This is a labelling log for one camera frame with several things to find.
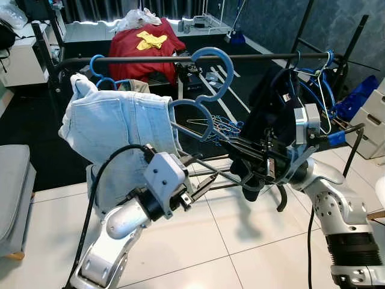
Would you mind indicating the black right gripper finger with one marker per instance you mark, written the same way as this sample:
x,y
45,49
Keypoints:
x,y
249,155
246,144

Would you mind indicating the light blue denim shorts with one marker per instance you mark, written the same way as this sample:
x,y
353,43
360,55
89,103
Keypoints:
x,y
114,126

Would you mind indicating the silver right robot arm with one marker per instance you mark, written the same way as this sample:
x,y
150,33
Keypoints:
x,y
337,205

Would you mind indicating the blue plastic hanger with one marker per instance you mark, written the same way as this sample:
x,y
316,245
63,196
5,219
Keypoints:
x,y
93,63
319,90

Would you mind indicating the white plastic hanger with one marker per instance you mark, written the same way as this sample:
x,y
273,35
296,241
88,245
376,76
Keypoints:
x,y
328,63

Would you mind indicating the black polo shirt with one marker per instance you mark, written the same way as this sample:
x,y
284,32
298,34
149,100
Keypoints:
x,y
271,114

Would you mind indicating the black equipment box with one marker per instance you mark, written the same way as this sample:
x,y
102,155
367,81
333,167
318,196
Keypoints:
x,y
187,75

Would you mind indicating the white drawer unit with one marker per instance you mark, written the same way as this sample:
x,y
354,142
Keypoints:
x,y
370,120

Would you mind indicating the blue cloth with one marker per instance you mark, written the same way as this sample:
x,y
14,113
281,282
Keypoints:
x,y
358,96

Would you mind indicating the blue broom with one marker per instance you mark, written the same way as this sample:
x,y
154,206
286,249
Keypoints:
x,y
236,37

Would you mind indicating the black metal clothes rack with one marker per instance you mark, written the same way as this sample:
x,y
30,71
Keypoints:
x,y
150,59

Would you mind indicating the light wooden leg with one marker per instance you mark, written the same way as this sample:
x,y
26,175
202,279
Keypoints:
x,y
376,214

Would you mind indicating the red cloth with yellow star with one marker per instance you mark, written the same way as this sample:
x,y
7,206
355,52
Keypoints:
x,y
141,57

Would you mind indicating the black metal pole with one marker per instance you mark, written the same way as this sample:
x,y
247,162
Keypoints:
x,y
301,27

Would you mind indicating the white plastic bag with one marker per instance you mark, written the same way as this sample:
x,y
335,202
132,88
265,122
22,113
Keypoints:
x,y
138,21

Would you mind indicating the black curtain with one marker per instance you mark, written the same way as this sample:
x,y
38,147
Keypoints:
x,y
120,9

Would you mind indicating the white cabinet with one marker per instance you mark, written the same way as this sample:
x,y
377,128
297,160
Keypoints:
x,y
24,60

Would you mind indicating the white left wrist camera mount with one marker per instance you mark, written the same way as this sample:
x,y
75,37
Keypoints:
x,y
163,174

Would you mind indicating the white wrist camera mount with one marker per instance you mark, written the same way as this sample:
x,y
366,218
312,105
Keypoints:
x,y
308,123
163,174

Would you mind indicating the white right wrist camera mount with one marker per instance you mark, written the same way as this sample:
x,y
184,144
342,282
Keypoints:
x,y
308,123

